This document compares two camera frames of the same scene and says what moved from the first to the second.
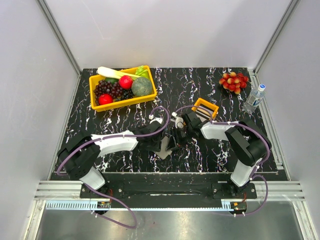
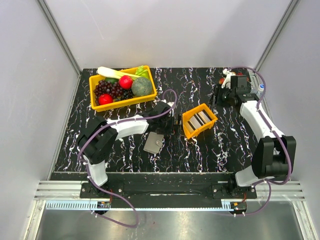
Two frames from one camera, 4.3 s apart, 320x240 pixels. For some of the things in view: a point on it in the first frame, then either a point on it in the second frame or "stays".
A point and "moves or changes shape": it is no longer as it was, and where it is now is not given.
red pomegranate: [126, 81] stays
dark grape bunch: [127, 94] stays
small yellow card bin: [207, 104] moves or changes shape
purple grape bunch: [105, 87] stays
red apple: [105, 99] stays
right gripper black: [179, 143] -> [215, 97]
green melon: [141, 86] stays
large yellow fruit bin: [122, 103] stays
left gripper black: [157, 147] -> [178, 129]
